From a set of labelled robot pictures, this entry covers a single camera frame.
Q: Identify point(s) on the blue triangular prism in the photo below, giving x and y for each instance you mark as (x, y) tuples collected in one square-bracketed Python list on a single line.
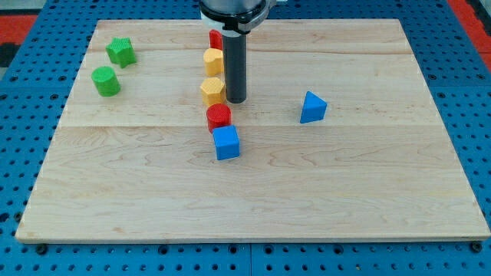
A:
[(313, 108)]

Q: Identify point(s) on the red block behind rod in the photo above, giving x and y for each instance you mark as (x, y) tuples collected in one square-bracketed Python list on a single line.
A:
[(215, 39)]

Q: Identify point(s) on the yellow hexagonal block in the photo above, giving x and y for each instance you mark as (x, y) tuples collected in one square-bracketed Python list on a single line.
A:
[(213, 91)]

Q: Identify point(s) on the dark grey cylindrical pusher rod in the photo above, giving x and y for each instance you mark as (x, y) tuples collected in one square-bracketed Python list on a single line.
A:
[(234, 58)]

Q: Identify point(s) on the red cylinder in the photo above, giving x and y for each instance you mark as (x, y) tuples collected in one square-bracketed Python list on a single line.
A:
[(218, 115)]

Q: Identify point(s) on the green cylinder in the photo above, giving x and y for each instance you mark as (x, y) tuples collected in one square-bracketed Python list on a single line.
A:
[(105, 81)]

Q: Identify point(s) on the green star block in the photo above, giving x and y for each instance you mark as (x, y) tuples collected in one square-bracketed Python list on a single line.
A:
[(120, 51)]

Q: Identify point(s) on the light wooden board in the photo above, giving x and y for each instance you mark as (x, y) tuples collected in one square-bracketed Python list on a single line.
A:
[(140, 167)]

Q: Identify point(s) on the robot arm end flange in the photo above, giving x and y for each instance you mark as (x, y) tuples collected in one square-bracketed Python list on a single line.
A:
[(233, 18)]

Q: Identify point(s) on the blue cube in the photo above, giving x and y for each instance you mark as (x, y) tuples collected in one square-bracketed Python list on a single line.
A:
[(226, 140)]

